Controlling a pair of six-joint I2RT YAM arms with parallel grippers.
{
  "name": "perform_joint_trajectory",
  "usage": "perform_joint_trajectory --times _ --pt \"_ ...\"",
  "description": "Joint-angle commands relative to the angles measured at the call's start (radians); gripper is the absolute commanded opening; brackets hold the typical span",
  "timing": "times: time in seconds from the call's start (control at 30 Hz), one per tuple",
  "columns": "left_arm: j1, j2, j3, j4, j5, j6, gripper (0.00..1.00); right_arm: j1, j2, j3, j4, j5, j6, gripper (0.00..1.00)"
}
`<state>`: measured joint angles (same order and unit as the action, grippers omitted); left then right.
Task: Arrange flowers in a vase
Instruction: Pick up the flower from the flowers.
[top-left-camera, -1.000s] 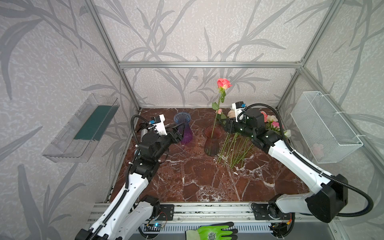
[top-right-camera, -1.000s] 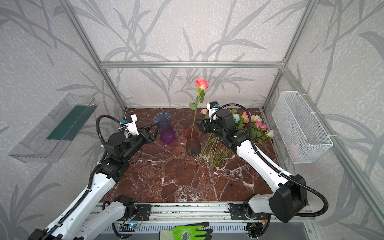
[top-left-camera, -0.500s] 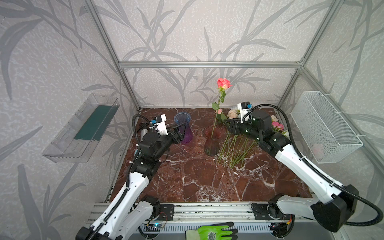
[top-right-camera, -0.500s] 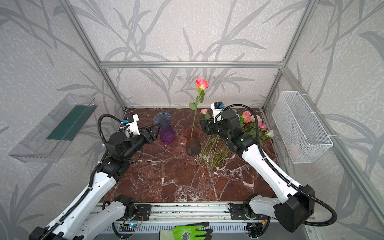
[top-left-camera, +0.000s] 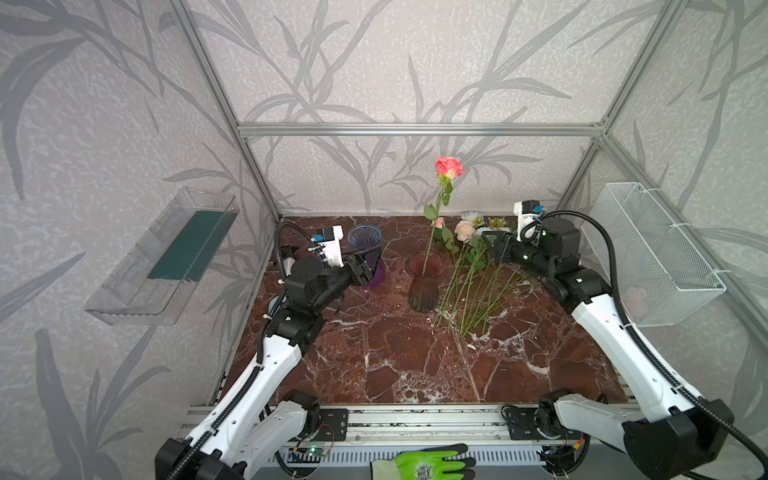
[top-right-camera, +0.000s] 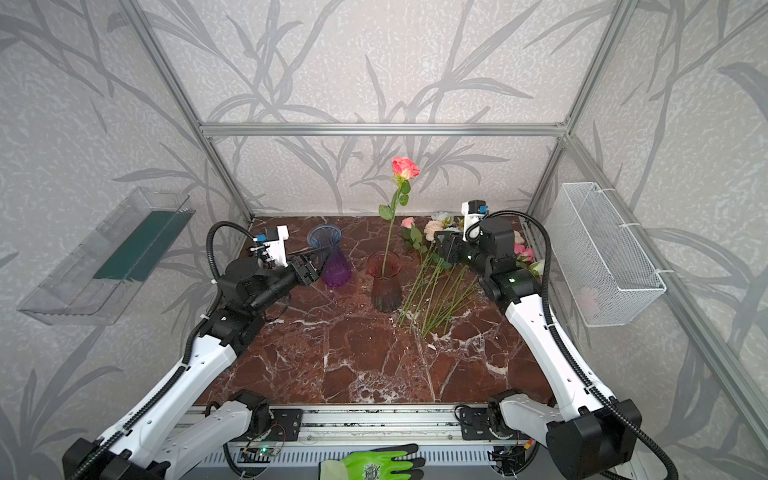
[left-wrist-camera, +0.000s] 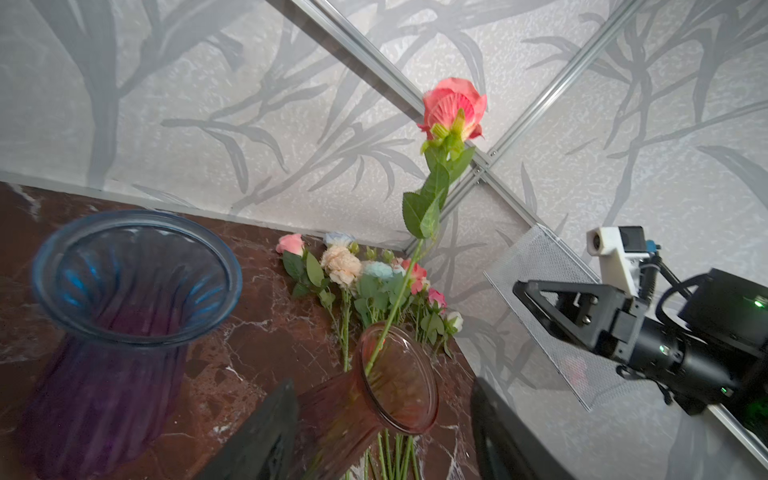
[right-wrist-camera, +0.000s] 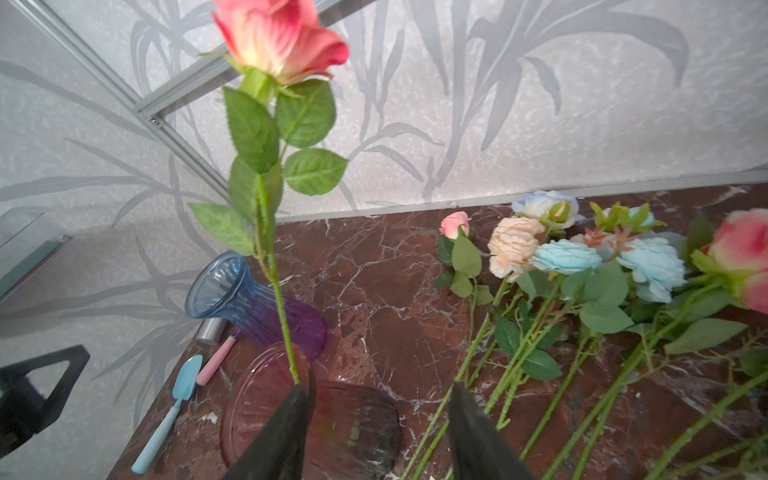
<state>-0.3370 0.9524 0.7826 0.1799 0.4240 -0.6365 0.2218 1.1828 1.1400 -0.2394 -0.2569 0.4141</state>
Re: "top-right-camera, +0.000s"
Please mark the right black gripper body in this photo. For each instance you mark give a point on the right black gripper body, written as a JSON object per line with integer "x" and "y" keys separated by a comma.
{"x": 467, "y": 253}

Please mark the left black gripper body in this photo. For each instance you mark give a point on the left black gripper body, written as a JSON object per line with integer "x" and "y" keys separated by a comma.
{"x": 282, "y": 286}

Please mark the peach rose stem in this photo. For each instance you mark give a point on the peach rose stem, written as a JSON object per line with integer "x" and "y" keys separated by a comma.
{"x": 429, "y": 270}

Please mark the red glass vase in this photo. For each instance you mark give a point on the red glass vase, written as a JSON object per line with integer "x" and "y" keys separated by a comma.
{"x": 386, "y": 291}

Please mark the pink red rose stem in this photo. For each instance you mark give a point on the pink red rose stem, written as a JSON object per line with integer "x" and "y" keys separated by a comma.
{"x": 404, "y": 171}

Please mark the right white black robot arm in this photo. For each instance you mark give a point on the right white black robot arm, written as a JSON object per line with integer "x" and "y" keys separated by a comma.
{"x": 588, "y": 431}

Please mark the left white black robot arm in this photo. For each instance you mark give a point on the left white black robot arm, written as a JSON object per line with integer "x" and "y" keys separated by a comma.
{"x": 141, "y": 444}

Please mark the blue purple glass vase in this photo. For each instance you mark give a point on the blue purple glass vase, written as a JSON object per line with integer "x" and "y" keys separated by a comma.
{"x": 327, "y": 238}

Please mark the small pink rose stem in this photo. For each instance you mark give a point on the small pink rose stem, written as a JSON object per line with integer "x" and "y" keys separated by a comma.
{"x": 413, "y": 236}

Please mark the pink white flower bunch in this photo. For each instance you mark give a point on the pink white flower bunch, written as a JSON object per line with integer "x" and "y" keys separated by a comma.
{"x": 452, "y": 291}

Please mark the green circuit board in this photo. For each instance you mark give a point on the green circuit board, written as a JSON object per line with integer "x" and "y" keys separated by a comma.
{"x": 259, "y": 454}

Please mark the green work glove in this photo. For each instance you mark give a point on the green work glove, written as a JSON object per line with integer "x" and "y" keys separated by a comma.
{"x": 386, "y": 463}

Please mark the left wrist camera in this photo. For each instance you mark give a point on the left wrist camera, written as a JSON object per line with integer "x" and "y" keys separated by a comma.
{"x": 269, "y": 247}

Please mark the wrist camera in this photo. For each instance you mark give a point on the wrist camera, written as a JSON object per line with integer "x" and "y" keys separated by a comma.
{"x": 473, "y": 211}
{"x": 269, "y": 247}

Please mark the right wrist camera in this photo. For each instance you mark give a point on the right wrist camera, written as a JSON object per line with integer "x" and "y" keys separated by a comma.
{"x": 473, "y": 211}

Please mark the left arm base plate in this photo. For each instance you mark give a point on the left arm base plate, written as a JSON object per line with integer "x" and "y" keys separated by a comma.
{"x": 281, "y": 425}

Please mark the white wire mesh basket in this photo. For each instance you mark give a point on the white wire mesh basket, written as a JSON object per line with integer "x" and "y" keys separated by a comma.
{"x": 610, "y": 276}

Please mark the aluminium front rail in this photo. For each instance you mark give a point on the aluminium front rail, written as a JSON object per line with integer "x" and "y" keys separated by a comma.
{"x": 384, "y": 424}

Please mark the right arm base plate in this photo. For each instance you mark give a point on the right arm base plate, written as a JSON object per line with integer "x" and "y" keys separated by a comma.
{"x": 473, "y": 422}

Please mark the clear plastic wall shelf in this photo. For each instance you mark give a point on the clear plastic wall shelf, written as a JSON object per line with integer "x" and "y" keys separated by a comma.
{"x": 95, "y": 283}

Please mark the aluminium cage frame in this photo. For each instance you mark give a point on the aluminium cage frame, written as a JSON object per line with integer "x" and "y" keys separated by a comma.
{"x": 741, "y": 390}

